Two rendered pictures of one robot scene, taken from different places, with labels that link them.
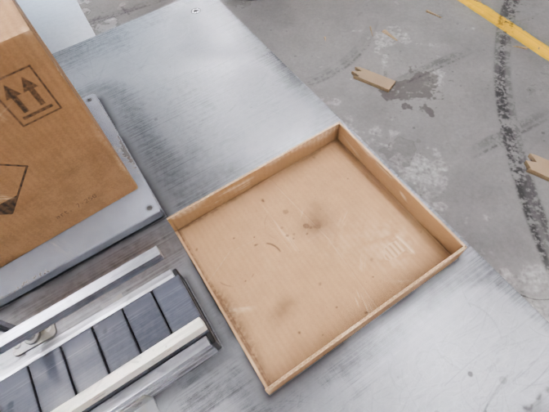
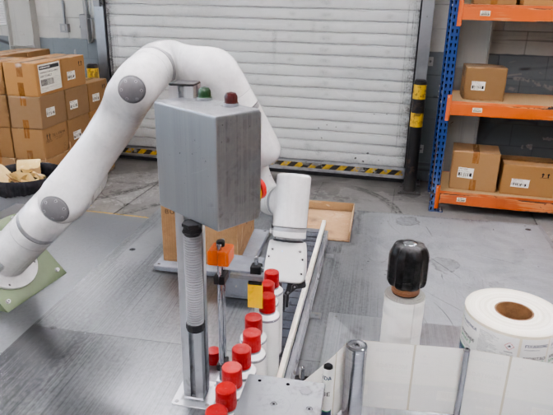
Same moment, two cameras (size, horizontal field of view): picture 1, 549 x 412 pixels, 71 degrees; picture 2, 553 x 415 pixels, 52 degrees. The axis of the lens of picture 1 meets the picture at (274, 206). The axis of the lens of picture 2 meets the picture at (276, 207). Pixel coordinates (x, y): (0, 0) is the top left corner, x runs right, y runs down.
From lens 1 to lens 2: 1.89 m
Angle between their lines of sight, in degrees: 54
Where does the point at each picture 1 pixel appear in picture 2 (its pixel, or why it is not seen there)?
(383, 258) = (339, 217)
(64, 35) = (132, 221)
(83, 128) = not seen: hidden behind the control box
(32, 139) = not seen: hidden behind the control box
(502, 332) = (378, 216)
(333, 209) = (313, 216)
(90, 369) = (309, 243)
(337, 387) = (360, 235)
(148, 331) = (311, 235)
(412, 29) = not seen: hidden behind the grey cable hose
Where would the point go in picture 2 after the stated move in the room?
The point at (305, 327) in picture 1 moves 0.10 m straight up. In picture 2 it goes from (340, 231) to (341, 206)
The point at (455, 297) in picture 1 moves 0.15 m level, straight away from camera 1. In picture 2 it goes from (362, 216) to (362, 203)
